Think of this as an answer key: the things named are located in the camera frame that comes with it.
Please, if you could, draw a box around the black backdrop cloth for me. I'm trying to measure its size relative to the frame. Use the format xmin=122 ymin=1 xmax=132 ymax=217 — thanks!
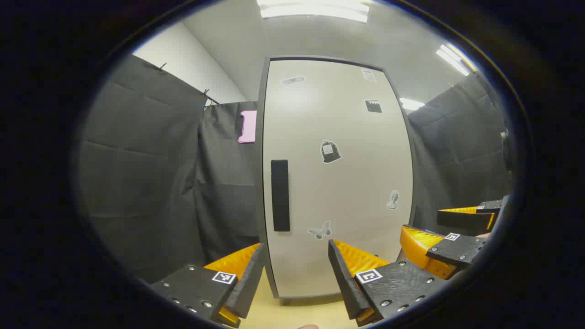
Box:
xmin=78 ymin=55 xmax=512 ymax=285

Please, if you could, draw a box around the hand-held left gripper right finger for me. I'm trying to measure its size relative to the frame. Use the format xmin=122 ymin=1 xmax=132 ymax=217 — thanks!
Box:
xmin=327 ymin=239 xmax=452 ymax=328

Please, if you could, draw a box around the double strip ceiling light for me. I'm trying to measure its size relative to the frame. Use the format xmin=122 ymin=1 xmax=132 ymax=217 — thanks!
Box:
xmin=436 ymin=43 xmax=477 ymax=76

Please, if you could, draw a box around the large ceiling light panel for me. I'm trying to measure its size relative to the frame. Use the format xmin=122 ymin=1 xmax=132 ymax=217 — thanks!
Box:
xmin=257 ymin=0 xmax=371 ymax=23

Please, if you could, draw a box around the black door handle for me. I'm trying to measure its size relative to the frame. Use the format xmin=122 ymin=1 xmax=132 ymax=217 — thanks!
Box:
xmin=271 ymin=159 xmax=291 ymax=233

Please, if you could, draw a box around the dark grey cabinet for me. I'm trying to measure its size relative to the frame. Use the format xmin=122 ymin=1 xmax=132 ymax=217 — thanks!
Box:
xmin=255 ymin=55 xmax=417 ymax=305

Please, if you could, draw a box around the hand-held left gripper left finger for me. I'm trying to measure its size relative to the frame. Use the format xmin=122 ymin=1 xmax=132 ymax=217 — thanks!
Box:
xmin=150 ymin=242 xmax=266 ymax=329

